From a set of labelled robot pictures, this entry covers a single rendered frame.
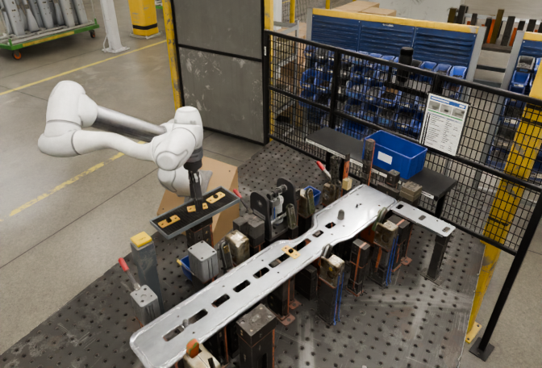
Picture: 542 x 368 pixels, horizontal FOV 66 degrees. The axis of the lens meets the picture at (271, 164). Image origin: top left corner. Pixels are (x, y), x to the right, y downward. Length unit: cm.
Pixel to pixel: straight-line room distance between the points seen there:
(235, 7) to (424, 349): 316
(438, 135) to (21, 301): 283
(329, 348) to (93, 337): 99
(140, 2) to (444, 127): 768
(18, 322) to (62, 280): 38
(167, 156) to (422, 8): 732
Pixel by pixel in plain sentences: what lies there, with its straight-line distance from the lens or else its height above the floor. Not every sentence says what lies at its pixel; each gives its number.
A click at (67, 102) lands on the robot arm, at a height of 157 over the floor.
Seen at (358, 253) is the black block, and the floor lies 95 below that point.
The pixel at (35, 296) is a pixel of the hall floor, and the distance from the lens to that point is 338.
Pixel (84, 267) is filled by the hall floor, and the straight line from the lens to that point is 346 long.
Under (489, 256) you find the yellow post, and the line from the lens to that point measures 262.
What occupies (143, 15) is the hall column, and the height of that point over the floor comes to 45.
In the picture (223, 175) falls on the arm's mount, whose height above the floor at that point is 102.
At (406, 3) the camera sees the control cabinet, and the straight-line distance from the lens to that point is 844.
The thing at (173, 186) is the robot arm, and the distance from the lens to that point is 216.
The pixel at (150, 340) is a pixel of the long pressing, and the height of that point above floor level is 100.
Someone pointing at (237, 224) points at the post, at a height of 109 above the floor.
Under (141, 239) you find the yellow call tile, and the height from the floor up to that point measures 116.
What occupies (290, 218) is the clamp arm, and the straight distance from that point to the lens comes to 193.
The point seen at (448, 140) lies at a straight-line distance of 236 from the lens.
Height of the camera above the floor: 224
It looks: 31 degrees down
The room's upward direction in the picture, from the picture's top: straight up
